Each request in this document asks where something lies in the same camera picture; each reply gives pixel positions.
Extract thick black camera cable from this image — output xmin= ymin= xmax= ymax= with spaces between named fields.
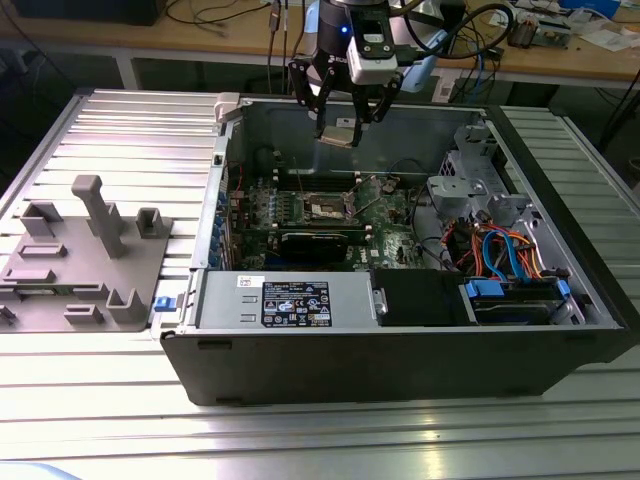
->
xmin=398 ymin=3 xmax=514 ymax=65

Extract grey power supply unit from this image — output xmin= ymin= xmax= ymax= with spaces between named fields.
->
xmin=191 ymin=269 xmax=377 ymax=332

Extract black drive bay cover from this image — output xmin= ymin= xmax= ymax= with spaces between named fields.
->
xmin=372 ymin=268 xmax=470 ymax=329

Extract blue flat data wire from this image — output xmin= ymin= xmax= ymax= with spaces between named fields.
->
xmin=480 ymin=223 xmax=525 ymax=285

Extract silver CPU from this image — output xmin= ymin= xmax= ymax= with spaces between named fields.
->
xmin=318 ymin=124 xmax=357 ymax=150

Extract wooden desk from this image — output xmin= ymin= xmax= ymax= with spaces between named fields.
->
xmin=0 ymin=0 xmax=640 ymax=91

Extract green motherboard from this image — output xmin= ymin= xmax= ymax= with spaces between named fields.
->
xmin=227 ymin=169 xmax=429 ymax=274

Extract small electronics box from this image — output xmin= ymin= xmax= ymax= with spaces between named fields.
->
xmin=537 ymin=17 xmax=572 ymax=50

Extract grey parts rack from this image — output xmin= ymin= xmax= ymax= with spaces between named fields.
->
xmin=0 ymin=173 xmax=176 ymax=335

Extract grey metal drive cage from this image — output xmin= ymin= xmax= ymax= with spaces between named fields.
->
xmin=426 ymin=123 xmax=539 ymax=232

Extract orange wire bundle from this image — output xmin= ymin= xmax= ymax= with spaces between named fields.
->
xmin=513 ymin=230 xmax=554 ymax=282

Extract black RAM slot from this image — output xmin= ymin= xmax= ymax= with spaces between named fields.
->
xmin=275 ymin=184 xmax=361 ymax=194
xmin=273 ymin=171 xmax=362 ymax=180
xmin=275 ymin=176 xmax=361 ymax=184
xmin=274 ymin=221 xmax=371 ymax=229
xmin=273 ymin=180 xmax=362 ymax=189
xmin=274 ymin=225 xmax=371 ymax=234

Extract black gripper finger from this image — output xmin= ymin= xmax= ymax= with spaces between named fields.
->
xmin=349 ymin=72 xmax=403 ymax=149
xmin=287 ymin=57 xmax=336 ymax=142

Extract white plastic case latch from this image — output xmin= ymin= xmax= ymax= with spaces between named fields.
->
xmin=213 ymin=92 xmax=243 ymax=124

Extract hard disk in blue carrier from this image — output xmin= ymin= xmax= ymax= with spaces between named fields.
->
xmin=460 ymin=277 xmax=572 ymax=327

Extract red wire bundle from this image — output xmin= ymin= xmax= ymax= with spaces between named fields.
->
xmin=439 ymin=219 xmax=482 ymax=274

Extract blue box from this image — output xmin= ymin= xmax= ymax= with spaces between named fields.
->
xmin=558 ymin=0 xmax=622 ymax=16

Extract black upright box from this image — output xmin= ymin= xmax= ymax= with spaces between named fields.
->
xmin=439 ymin=0 xmax=469 ymax=59

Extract black PC case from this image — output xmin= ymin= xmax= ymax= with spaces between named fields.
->
xmin=158 ymin=92 xmax=640 ymax=409

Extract black graphics card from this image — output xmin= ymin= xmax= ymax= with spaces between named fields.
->
xmin=276 ymin=229 xmax=350 ymax=265

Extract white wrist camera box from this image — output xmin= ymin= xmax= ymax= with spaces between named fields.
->
xmin=347 ymin=7 xmax=400 ymax=85

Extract CPU socket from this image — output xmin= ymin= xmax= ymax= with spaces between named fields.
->
xmin=302 ymin=189 xmax=351 ymax=224

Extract white label sheet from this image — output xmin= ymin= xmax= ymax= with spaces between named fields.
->
xmin=430 ymin=69 xmax=455 ymax=104

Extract black monitor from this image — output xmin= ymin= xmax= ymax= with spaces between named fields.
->
xmin=12 ymin=0 xmax=162 ymax=27

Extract white papers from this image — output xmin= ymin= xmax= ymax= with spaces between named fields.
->
xmin=579 ymin=28 xmax=635 ymax=52

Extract copper coil device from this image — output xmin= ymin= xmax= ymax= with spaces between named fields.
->
xmin=506 ymin=13 xmax=540 ymax=50

